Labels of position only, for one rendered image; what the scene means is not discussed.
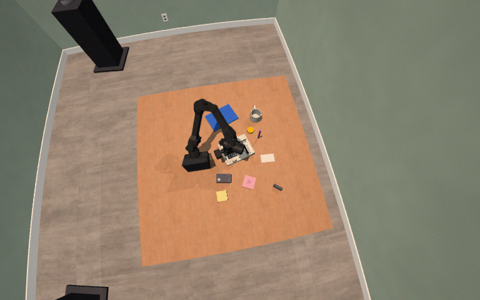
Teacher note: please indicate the yellow sticky note pad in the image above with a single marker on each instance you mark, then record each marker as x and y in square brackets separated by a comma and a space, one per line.
[222, 196]

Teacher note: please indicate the cream sheet of paper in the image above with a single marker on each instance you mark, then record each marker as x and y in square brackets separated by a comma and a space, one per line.
[267, 158]

